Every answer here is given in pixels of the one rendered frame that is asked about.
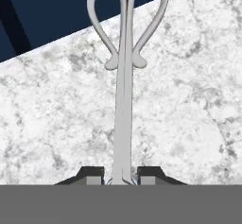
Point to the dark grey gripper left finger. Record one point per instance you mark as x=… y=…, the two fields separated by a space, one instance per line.
x=91 y=172

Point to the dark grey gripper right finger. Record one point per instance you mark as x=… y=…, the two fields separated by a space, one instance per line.
x=151 y=172

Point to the dark blue cabinet front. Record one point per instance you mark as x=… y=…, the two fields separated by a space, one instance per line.
x=53 y=10

